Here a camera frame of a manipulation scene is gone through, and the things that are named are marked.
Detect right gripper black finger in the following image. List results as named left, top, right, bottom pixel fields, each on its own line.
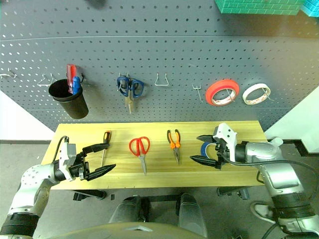
left=189, top=154, right=222, bottom=170
left=196, top=134, right=218, bottom=145

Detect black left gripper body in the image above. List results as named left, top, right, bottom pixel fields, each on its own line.
left=68, top=151, right=90, bottom=181

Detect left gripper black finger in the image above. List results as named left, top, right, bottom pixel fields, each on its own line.
left=87, top=163, right=117, bottom=181
left=81, top=143, right=111, bottom=154

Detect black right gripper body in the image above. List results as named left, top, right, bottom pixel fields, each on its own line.
left=214, top=138, right=232, bottom=170

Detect blue tape roll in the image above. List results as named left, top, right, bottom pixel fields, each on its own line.
left=200, top=141, right=217, bottom=158

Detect orange handled needle nose pliers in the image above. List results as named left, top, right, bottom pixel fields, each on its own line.
left=166, top=129, right=181, bottom=165

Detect red handled scissors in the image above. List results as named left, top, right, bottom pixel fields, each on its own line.
left=128, top=136, right=151, bottom=176

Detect red and blue tools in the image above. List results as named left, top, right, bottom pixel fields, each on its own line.
left=66, top=64, right=80, bottom=95

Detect dark grey metal pegboard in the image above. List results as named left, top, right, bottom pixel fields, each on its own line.
left=0, top=0, right=319, bottom=132

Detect black table foot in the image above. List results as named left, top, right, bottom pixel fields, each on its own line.
left=73, top=189, right=107, bottom=201
left=216, top=186, right=251, bottom=200

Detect black plastic cup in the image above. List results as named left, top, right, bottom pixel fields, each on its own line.
left=48, top=79, right=89, bottom=120

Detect metal double prong hook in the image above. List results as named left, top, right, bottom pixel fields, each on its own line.
left=0, top=70, right=19, bottom=80
left=118, top=72, right=130, bottom=90
left=192, top=84, right=204, bottom=103

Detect grey rounded shape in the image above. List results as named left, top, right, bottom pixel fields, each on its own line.
left=178, top=193, right=208, bottom=237
left=109, top=195, right=150, bottom=225

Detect red tape roll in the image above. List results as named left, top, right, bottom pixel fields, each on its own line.
left=205, top=79, right=240, bottom=108

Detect white tape roll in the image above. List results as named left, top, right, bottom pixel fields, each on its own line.
left=242, top=83, right=271, bottom=105

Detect olive rounded shape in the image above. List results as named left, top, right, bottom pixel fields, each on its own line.
left=48, top=222, right=207, bottom=239

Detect white grey shoe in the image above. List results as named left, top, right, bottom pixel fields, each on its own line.
left=250, top=201, right=276, bottom=224

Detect green brick pattern box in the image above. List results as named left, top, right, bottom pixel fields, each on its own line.
left=214, top=0, right=306, bottom=15

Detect teal brick pattern box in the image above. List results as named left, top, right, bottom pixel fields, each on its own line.
left=300, top=0, right=319, bottom=17

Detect black orange handled screwdriver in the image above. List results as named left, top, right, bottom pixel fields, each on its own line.
left=100, top=130, right=112, bottom=167

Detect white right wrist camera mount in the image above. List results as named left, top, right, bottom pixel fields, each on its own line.
left=213, top=122, right=239, bottom=162

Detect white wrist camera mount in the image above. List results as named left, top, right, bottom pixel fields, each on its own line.
left=59, top=141, right=77, bottom=181
left=213, top=122, right=239, bottom=162

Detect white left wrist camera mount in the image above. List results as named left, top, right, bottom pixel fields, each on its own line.
left=59, top=141, right=77, bottom=181

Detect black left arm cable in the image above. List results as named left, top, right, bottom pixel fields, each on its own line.
left=53, top=135, right=69, bottom=162

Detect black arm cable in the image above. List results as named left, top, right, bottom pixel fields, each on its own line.
left=219, top=149, right=319, bottom=180
left=53, top=135, right=69, bottom=162

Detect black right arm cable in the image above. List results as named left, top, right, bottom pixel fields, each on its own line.
left=219, top=149, right=319, bottom=180

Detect blue handled pliers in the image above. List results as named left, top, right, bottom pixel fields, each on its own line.
left=116, top=76, right=145, bottom=114

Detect black frame between rounded shapes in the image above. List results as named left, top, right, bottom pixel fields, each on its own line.
left=139, top=194, right=181, bottom=217

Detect blue handled marker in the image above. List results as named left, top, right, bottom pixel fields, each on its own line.
left=72, top=76, right=81, bottom=95

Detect metal wire loop hook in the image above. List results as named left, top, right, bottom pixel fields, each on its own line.
left=155, top=72, right=169, bottom=87
left=37, top=73, right=57, bottom=87

